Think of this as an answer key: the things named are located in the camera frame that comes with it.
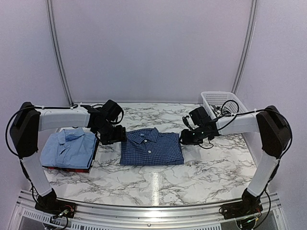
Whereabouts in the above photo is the white plastic mesh basket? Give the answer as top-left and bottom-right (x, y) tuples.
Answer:
(200, 91), (250, 118)

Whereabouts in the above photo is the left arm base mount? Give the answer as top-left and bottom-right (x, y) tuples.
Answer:
(35, 199), (76, 218)

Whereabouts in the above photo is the aluminium corner post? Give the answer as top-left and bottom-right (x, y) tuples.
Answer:
(231, 0), (258, 94)
(46, 0), (73, 105)

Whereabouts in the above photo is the right aluminium corner post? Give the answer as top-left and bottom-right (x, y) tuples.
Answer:
(231, 0), (258, 94)

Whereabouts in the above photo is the black white plaid shirt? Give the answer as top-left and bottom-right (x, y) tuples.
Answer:
(210, 105), (231, 116)

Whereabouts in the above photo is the blue checkered long sleeve shirt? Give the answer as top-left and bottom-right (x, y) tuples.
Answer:
(119, 128), (184, 166)

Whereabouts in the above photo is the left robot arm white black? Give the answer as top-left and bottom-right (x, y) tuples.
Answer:
(5, 100), (126, 213)

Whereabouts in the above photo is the red black plaid shirt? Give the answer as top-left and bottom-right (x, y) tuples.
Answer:
(44, 140), (99, 173)

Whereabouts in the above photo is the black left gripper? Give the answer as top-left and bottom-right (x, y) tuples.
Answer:
(95, 121), (127, 145)

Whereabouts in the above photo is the left aluminium corner post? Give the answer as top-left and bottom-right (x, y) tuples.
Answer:
(46, 0), (73, 105)

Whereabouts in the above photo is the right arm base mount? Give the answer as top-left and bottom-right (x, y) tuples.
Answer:
(219, 201), (263, 219)

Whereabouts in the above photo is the aluminium front frame rail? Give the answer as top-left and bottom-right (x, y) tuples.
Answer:
(8, 190), (289, 230)

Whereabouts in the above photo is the light blue shirt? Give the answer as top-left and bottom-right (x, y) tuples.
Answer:
(40, 128), (97, 169)

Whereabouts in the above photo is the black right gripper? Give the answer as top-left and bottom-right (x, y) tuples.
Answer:
(178, 126), (205, 145)

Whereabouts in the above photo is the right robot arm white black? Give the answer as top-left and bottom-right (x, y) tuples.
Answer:
(179, 105), (293, 215)

